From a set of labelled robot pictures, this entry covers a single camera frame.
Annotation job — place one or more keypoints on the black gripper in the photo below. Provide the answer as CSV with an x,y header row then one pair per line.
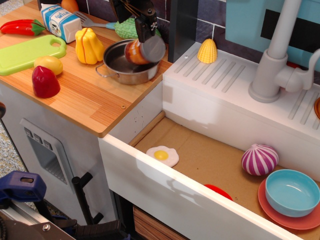
x,y
146,24

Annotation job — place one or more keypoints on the brown toy food can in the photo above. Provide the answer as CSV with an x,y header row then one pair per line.
x,y
151,51

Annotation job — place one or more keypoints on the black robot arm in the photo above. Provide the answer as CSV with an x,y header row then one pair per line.
x,y
124,9

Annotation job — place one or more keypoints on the stainless steel pot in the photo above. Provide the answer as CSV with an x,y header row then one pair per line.
x,y
116,66

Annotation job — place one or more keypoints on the green toy bitter gourd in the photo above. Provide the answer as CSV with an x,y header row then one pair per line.
x,y
127,29

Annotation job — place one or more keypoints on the yellow toy bell pepper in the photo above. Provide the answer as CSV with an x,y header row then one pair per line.
x,y
89,49

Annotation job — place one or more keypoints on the grey toy spatula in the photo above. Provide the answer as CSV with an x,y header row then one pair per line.
x,y
86,22

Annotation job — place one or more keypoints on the yellow toy corn piece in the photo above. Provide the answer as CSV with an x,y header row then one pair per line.
x,y
208,52

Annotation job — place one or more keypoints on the orange toy fruit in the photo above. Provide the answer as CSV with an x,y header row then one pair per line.
x,y
70,5

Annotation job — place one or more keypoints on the toy milk carton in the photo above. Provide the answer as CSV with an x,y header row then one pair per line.
x,y
60,22

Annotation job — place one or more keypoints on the yellow toy potato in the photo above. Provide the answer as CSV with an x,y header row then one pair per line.
x,y
50,62

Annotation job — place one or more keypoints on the dark red toy pepper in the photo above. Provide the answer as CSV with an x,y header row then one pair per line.
x,y
44,82

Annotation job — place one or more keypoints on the red toy chili pepper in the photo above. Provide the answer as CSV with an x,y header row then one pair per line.
x,y
26,27

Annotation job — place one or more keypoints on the white toy sink basin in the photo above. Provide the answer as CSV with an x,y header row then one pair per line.
x,y
205,113

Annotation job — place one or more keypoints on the toy fried egg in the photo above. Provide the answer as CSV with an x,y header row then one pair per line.
x,y
164,154

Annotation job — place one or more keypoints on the green cutting board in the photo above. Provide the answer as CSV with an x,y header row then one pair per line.
x,y
21,56

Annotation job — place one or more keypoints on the grey toy faucet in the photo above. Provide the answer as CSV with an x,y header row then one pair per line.
x,y
273,72

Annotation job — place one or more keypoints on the grey oven control panel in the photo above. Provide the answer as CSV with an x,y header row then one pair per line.
x,y
50,154

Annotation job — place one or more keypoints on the red toy item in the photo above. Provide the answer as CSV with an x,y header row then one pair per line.
x,y
219,191

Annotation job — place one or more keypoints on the purple striped toy onion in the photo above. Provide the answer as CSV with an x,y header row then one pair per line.
x,y
259,160

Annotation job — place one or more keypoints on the orange item at right edge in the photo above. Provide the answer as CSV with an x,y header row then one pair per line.
x,y
317,107

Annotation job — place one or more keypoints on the blue clamp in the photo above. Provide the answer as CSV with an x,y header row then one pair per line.
x,y
21,186

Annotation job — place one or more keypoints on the light blue bowl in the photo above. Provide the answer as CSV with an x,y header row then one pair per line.
x,y
291,193

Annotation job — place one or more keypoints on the coral pink plate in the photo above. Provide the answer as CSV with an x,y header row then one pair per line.
x,y
307,222

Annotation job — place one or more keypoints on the black oven door handle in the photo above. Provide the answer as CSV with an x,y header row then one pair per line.
x,y
78,184

